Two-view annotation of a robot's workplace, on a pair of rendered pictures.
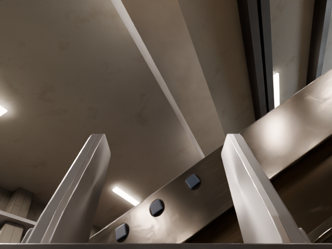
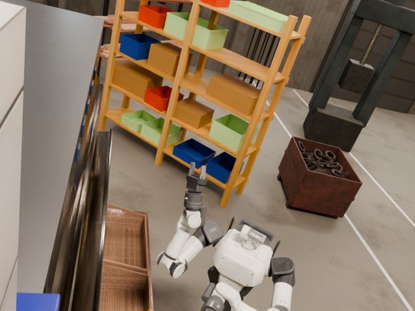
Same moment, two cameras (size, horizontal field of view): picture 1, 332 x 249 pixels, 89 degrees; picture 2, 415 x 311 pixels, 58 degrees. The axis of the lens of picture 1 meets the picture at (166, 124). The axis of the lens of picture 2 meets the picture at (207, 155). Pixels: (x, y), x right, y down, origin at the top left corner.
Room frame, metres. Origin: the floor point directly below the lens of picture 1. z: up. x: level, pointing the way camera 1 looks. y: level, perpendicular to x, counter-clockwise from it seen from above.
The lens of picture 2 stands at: (0.44, 1.50, 2.66)
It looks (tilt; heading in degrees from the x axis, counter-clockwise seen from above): 29 degrees down; 255
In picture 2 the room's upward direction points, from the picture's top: 18 degrees clockwise
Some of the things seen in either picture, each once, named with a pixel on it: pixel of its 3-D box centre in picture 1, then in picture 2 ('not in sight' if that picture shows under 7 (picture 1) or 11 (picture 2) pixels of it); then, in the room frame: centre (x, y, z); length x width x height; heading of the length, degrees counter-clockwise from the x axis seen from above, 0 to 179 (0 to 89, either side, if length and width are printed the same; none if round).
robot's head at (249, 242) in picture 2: not in sight; (250, 237); (-0.26, 0.14, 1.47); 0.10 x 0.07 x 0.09; 150
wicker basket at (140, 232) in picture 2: not in sight; (113, 239); (0.38, -0.49, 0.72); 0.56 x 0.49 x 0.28; 94
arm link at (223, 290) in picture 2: not in sight; (226, 297); (-0.15, 0.37, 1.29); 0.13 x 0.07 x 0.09; 144
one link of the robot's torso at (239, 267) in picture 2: not in sight; (242, 258); (-0.29, 0.09, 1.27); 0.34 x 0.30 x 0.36; 150
